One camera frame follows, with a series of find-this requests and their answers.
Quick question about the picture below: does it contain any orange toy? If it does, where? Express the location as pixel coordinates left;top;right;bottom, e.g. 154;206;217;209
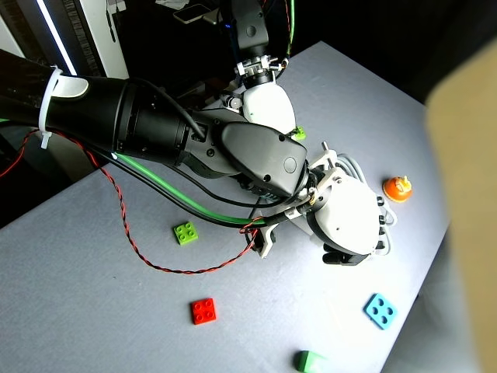
382;175;414;204

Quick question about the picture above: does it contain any smartphone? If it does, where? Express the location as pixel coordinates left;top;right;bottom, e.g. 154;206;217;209
172;3;213;25

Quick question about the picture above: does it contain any red black twisted wire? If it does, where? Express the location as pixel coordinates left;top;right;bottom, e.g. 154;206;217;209
277;0;291;69
0;130;265;275

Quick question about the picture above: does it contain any white zip tie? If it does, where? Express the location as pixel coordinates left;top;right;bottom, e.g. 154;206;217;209
37;65;63;151

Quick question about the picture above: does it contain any short black cable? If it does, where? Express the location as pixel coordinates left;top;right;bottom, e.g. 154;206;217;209
127;77;207;141

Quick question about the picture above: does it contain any thin black cable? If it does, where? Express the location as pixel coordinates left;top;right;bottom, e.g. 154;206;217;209
162;169;308;207

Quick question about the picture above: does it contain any green toy block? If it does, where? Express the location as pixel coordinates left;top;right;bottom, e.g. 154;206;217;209
293;349;331;373

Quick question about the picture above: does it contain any tan cardboard panel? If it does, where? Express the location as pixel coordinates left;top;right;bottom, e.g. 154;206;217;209
425;37;497;373

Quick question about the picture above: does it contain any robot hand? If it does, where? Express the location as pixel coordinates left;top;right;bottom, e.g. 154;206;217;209
308;176;394;268
220;82;299;137

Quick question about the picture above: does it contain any blue four-hole block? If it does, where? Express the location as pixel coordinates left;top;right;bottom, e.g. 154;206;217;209
363;293;398;330

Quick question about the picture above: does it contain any thick black cable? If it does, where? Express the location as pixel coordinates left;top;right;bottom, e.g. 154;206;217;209
91;149;273;229

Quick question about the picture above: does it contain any red toy brick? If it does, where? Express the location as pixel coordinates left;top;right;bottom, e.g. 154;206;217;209
189;298;219;326

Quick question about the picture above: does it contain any white crumpled paper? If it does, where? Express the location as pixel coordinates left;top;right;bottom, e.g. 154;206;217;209
155;0;192;11

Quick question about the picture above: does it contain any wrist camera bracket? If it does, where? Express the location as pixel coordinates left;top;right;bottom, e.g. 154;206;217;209
254;207;311;260

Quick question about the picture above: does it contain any green cable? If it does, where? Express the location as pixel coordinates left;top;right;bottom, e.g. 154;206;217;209
110;152;273;229
285;0;297;59

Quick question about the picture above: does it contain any white cabinet panel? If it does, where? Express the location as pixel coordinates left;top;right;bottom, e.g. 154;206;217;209
77;0;130;81

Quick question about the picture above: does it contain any white light strip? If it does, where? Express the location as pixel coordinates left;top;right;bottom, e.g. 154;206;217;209
35;0;78;77

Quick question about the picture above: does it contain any grey table cloth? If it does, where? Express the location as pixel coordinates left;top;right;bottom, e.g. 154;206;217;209
0;40;459;373

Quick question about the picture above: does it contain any lime green four-stud brick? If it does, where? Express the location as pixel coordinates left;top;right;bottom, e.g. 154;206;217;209
172;221;199;246

